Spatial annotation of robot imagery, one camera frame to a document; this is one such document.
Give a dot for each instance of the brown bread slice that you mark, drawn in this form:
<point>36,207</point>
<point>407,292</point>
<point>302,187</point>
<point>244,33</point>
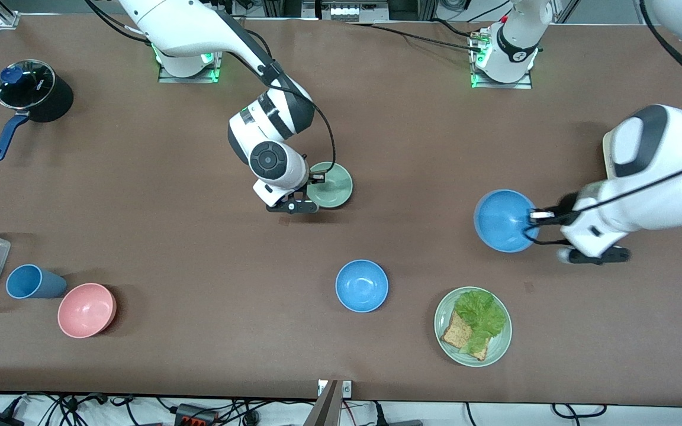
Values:
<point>454,334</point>

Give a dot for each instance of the glass lid with blue knob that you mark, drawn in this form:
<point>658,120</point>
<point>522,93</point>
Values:
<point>27,86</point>

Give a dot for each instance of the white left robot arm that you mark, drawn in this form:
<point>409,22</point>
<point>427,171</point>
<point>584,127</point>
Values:
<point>649,142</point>

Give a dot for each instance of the blue bowl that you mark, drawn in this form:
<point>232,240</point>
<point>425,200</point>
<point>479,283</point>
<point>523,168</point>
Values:
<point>501,222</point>
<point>362,286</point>

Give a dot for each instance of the green plate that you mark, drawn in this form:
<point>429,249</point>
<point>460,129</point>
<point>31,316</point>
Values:
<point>498,349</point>

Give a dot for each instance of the white toaster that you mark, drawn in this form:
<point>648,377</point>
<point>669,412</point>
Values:
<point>607,155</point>

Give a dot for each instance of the small metal table bracket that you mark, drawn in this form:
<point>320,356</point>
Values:
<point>347,389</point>

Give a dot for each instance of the green lettuce leaf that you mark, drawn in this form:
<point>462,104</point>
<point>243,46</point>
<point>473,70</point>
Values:
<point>482,313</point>

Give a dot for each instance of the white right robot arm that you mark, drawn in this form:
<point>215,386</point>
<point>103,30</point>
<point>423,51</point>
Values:
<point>187,26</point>

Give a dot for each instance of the grey equipment box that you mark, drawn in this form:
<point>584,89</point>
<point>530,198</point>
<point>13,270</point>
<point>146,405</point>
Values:
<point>353,9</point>

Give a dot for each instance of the grey camera mount pole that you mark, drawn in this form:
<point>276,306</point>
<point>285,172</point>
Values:
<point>324,408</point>

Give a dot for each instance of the black power brick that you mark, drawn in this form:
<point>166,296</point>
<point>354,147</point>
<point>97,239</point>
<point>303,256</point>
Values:
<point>0,420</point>

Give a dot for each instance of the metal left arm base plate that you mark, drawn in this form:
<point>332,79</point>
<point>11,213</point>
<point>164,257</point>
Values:
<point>524,84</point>

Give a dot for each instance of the pink bowl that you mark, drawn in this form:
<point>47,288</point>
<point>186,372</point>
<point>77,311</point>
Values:
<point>85,310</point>

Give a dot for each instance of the aluminium frame corner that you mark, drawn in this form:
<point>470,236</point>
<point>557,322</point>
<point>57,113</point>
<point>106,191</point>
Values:
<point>6,15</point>

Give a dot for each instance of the green bowl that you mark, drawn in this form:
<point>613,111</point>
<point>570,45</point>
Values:
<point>336,188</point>

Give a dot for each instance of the blue cup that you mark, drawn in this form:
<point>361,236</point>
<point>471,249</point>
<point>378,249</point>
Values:
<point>36,283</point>

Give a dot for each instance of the black adapter with orange buttons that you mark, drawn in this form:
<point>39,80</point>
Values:
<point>196,414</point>

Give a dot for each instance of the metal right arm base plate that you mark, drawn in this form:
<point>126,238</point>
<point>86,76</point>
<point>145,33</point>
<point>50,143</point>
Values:
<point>218,68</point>

